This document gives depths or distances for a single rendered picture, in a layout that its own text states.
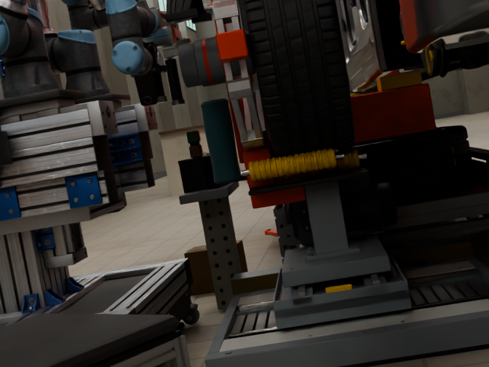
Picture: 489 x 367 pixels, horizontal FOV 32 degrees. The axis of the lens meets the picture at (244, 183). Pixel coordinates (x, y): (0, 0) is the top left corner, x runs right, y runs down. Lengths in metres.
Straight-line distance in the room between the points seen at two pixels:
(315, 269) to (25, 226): 0.82
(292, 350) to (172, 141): 8.23
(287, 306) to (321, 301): 0.09
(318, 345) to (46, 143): 0.87
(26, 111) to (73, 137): 0.14
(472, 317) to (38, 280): 1.22
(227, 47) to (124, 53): 0.28
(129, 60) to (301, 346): 0.82
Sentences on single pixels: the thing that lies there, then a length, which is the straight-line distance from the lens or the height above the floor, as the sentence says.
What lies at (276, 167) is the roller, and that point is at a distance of 2.37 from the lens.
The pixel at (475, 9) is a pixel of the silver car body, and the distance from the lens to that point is 1.59.
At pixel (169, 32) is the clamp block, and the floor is 0.93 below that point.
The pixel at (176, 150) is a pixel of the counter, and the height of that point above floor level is 0.54.
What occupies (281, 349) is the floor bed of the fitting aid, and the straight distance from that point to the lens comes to 2.14.
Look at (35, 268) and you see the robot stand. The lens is 2.52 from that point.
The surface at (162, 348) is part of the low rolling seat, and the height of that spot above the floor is 0.29.
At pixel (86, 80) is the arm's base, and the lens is 2.76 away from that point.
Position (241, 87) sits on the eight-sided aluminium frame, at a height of 0.75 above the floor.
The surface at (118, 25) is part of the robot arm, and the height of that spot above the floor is 0.93.
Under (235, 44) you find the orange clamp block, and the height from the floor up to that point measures 0.85.
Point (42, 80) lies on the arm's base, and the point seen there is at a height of 0.85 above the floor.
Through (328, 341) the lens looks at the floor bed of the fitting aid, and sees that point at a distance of 2.14.
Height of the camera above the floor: 0.63
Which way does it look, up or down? 4 degrees down
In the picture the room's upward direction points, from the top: 10 degrees counter-clockwise
